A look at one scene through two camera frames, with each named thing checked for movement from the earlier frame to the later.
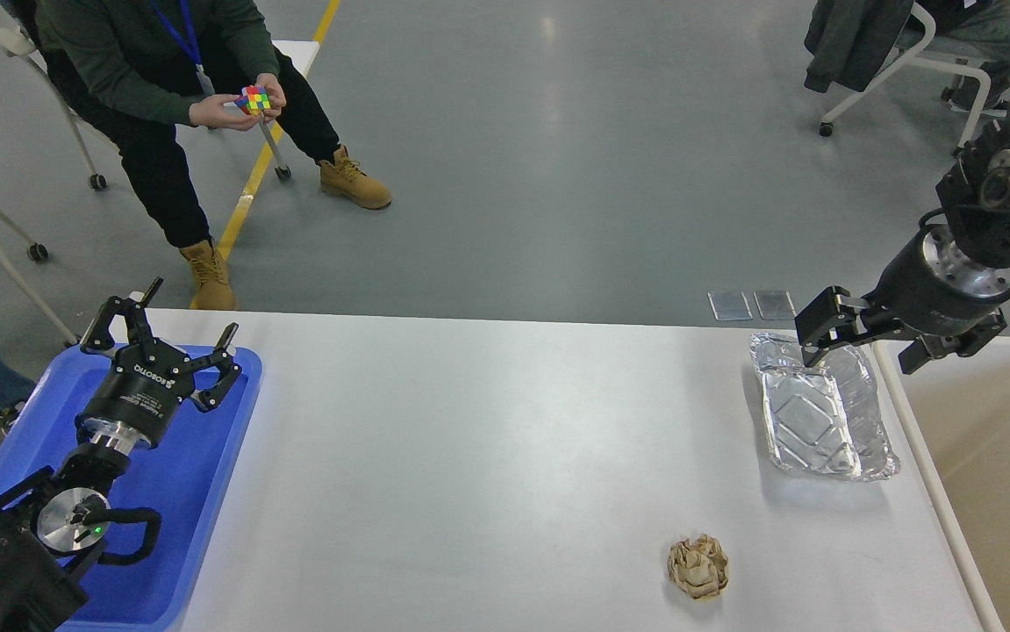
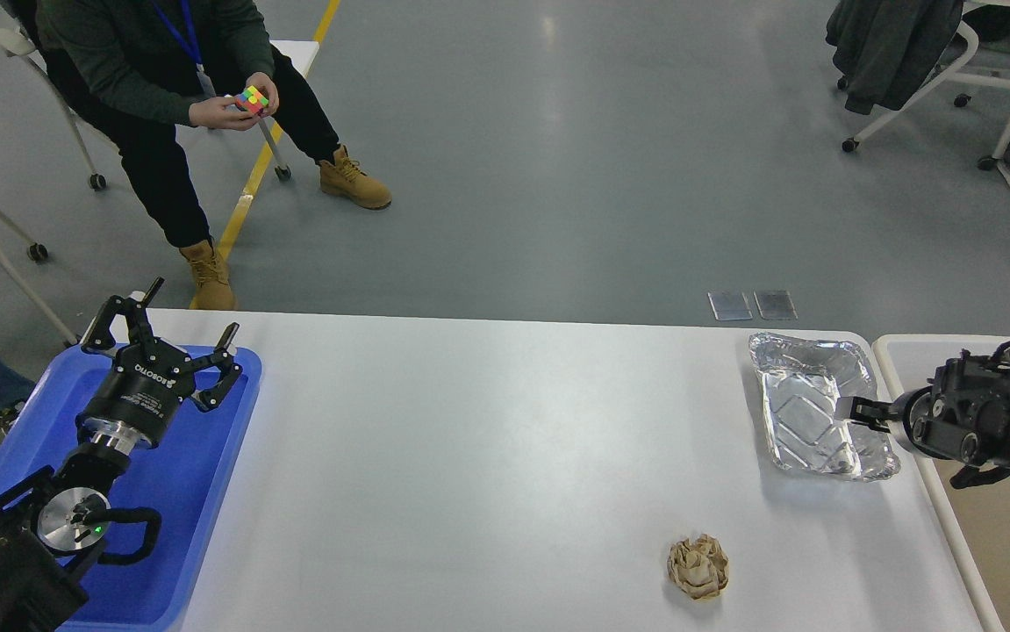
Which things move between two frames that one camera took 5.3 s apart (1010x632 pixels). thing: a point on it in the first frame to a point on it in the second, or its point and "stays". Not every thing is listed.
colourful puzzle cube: (254, 99) stays
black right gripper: (929, 289) to (976, 410)
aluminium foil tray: (825, 419) stays
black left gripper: (150, 377) stays
